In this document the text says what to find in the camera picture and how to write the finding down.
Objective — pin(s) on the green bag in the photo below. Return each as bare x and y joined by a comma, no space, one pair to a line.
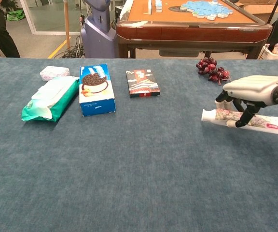
16,14

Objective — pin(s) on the brown mahjong table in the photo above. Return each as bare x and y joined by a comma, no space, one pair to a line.
192,31

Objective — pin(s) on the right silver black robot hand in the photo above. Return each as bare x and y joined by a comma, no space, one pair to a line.
254,88

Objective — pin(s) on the dark box with palace print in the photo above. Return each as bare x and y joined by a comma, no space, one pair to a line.
142,83

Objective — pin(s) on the dark red grape bunch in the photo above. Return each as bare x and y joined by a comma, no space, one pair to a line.
210,68

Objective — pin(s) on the green wet wipes pack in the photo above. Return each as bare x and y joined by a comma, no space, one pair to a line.
49,99

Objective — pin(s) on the white storage basket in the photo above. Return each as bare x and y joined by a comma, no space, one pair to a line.
277,54

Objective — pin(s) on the small white tissue pack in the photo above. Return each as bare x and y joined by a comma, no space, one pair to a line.
54,72

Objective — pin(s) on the wooden pole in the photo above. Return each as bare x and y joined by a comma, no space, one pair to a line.
67,24

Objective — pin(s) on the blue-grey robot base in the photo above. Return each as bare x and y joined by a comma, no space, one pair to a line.
98,31

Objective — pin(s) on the pile of blue mahjong tiles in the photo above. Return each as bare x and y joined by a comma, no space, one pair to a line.
204,8

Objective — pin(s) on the white floral toothpaste tube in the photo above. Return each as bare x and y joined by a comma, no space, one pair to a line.
267,125

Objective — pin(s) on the blue oreo cookie box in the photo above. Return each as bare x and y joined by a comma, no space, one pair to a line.
96,96

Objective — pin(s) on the blue felt table cover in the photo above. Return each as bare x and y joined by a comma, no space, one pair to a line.
139,169

